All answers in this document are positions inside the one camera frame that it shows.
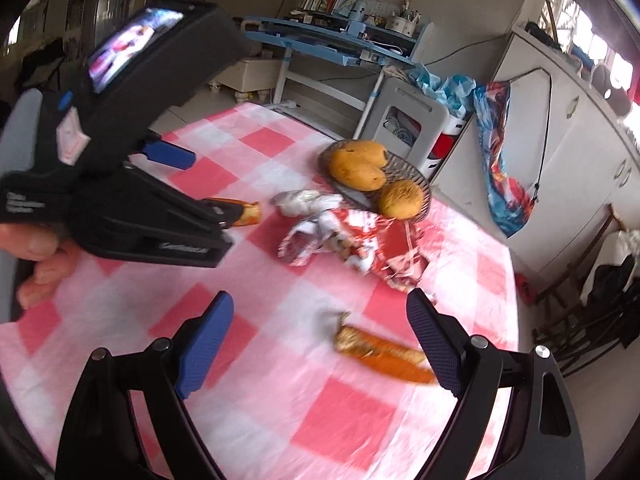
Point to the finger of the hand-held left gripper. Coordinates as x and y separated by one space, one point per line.
170 154
170 210

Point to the black jacket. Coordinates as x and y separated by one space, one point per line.
610 300

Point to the blue study desk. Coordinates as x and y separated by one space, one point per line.
310 45

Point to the blue plastic bag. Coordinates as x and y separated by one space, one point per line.
440 87

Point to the small red object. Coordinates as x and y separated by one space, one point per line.
524 287

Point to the dark shoes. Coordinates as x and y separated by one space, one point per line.
545 35

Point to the cream television cabinet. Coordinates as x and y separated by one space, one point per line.
250 77

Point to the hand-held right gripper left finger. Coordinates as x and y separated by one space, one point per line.
205 345

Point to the orange sausage wrapper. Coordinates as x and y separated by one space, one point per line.
385 355
247 214

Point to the red white container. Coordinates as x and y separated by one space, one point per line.
442 150

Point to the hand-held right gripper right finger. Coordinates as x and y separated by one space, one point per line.
435 345

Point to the blue box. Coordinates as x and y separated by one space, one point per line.
582 56

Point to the person's left hand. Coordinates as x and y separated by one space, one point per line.
35 245

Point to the woven fruit basket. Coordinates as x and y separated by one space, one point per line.
417 175

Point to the silver wrapper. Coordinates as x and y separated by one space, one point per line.
305 202

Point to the white pen holder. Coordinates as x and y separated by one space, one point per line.
402 25

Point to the white plastic stool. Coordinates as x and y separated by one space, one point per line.
410 100

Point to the red snack wrapper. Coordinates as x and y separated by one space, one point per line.
370 245

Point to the white bag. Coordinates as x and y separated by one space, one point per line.
620 247

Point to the colourful printed bag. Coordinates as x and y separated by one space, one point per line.
500 170

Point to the white cabinet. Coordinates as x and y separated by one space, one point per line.
575 160

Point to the pink checkered tablecloth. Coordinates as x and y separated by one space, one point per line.
280 285

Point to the wooden chair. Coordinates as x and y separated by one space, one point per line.
555 285

